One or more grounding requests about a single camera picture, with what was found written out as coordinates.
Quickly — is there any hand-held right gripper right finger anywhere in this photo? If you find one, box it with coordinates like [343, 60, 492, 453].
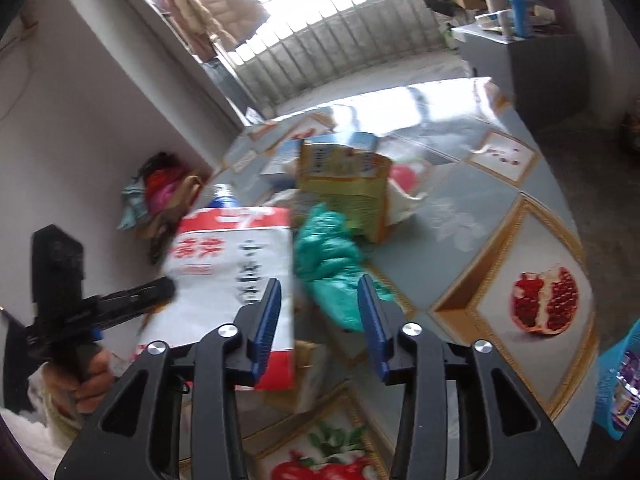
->
[356, 275, 582, 480]

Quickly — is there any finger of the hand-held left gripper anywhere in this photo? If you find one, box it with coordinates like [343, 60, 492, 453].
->
[95, 277, 177, 331]

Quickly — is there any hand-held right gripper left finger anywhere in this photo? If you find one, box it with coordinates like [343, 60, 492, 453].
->
[54, 277, 282, 480]

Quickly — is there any white bag red print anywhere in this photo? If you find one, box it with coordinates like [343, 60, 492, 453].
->
[141, 206, 297, 392]

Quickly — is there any green plastic bag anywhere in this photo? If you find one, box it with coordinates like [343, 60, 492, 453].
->
[294, 204, 402, 334]

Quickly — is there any yellow paper bag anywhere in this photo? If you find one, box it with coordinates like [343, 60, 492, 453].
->
[294, 139, 394, 244]

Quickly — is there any blue plastic basket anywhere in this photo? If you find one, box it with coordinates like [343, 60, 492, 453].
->
[592, 319, 640, 442]

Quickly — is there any purple wrapper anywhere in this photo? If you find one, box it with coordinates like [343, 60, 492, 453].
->
[612, 351, 640, 430]

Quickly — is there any person's left forearm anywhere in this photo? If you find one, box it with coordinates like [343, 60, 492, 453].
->
[0, 360, 77, 477]

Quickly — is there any person's left hand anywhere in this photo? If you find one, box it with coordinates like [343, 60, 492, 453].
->
[72, 347, 131, 413]

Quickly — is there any clear plastic water bottle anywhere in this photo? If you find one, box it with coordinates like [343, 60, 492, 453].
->
[209, 183, 242, 212]

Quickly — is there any blue white box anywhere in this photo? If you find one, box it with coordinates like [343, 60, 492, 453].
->
[259, 131, 379, 184]

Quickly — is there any metal window railing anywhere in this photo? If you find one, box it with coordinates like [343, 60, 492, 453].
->
[234, 0, 452, 107]

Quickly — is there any grey cabinet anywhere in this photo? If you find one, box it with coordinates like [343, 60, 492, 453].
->
[452, 24, 592, 132]

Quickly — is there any beige padded jacket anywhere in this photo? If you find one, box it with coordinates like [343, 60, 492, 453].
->
[164, 0, 267, 52]

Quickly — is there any blue bottle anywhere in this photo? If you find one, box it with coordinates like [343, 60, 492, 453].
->
[507, 0, 533, 39]

